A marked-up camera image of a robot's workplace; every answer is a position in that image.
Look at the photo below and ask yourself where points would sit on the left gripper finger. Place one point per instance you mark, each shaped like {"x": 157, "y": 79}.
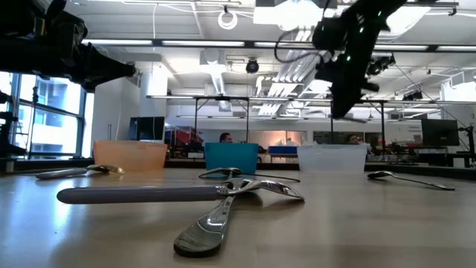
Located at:
{"x": 122, "y": 70}

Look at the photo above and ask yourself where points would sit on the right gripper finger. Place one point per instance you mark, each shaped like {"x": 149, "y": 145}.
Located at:
{"x": 344, "y": 102}

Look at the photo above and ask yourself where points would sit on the gold metal spoon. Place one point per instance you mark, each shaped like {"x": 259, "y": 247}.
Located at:
{"x": 111, "y": 169}

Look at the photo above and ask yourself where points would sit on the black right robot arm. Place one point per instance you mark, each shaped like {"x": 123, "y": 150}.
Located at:
{"x": 375, "y": 15}

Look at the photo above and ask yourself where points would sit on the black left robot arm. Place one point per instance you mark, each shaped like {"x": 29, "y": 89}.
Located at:
{"x": 33, "y": 48}

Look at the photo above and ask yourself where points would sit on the black studio light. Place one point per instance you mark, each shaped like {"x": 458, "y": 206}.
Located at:
{"x": 377, "y": 67}

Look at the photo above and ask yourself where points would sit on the person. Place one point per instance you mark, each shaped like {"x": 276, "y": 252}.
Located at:
{"x": 225, "y": 138}
{"x": 353, "y": 140}

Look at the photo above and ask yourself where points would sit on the large glass window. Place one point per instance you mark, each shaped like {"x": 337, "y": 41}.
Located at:
{"x": 56, "y": 111}

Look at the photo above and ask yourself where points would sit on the clear plastic bin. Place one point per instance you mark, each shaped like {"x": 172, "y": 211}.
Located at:
{"x": 331, "y": 160}

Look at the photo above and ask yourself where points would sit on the small blue background bin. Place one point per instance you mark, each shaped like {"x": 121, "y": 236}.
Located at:
{"x": 282, "y": 150}

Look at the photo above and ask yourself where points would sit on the black metal spoon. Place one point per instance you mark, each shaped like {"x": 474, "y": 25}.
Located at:
{"x": 204, "y": 232}
{"x": 379, "y": 174}

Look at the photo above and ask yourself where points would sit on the overhead light bar beam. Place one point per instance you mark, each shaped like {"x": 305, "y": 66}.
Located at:
{"x": 201, "y": 43}

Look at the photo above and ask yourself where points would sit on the orange plastic bin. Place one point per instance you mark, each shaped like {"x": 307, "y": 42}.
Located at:
{"x": 130, "y": 156}

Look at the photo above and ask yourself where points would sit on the black computer monitor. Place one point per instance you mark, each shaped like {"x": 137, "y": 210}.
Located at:
{"x": 440, "y": 132}

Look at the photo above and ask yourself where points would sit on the black equipment stand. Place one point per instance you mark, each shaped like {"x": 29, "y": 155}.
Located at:
{"x": 5, "y": 130}

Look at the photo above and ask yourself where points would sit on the blue plastic bin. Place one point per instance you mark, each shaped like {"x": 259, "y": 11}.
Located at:
{"x": 230, "y": 156}

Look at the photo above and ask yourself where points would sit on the black light stand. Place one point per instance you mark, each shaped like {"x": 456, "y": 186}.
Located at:
{"x": 471, "y": 145}

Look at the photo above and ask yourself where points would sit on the black background rig frame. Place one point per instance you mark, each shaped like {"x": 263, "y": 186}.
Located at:
{"x": 382, "y": 126}
{"x": 223, "y": 98}

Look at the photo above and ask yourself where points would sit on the black ceiling dome camera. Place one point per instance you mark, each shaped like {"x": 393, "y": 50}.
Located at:
{"x": 252, "y": 67}

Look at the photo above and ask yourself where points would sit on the white ventilation duct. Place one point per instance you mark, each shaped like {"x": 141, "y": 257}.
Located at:
{"x": 217, "y": 80}

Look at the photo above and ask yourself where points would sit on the black metal table frame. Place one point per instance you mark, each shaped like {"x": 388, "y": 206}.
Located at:
{"x": 44, "y": 164}

